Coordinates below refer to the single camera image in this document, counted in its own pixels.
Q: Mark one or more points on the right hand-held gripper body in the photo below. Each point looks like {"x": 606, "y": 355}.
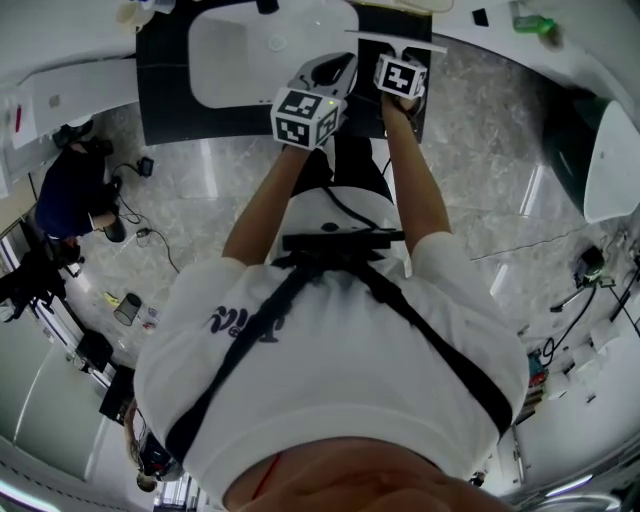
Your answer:
{"x": 400, "y": 77}

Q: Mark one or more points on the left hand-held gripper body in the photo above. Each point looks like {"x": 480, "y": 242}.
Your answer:
{"x": 305, "y": 117}

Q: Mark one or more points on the person's left forearm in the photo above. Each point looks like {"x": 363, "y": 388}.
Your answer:
{"x": 265, "y": 210}

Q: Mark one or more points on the person's right forearm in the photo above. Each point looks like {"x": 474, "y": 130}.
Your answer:
{"x": 415, "y": 175}

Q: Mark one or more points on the person's black trousers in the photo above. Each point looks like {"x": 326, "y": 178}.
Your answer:
{"x": 355, "y": 165}

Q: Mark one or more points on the white sink basin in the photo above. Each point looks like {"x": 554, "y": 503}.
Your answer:
{"x": 235, "y": 65}

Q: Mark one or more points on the small black flat item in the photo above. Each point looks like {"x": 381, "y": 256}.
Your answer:
{"x": 480, "y": 17}

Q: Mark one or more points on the black chest-mounted box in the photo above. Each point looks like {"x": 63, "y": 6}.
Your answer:
{"x": 345, "y": 241}

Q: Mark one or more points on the dark vanity cabinet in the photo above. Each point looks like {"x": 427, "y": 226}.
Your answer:
{"x": 165, "y": 100}

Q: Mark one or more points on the green bottle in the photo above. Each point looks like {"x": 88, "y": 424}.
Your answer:
{"x": 534, "y": 23}

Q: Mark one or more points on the black power adapter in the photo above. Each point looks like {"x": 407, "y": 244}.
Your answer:
{"x": 146, "y": 166}

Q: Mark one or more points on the cream cup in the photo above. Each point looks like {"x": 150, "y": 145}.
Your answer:
{"x": 132, "y": 17}

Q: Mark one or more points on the dark green bathtub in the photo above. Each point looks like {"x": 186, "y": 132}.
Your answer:
{"x": 595, "y": 160}

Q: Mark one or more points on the black mesh wastebasket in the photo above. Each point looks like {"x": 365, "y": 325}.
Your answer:
{"x": 127, "y": 309}

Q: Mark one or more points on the person's white shirt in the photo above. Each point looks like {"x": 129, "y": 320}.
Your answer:
{"x": 325, "y": 380}

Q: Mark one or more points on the black and green vacuum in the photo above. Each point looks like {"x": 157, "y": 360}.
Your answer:
{"x": 591, "y": 267}

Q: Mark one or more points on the red-labelled white bag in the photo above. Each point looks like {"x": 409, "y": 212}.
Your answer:
{"x": 12, "y": 120}

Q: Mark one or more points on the person's chin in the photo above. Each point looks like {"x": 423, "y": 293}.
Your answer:
{"x": 370, "y": 480}

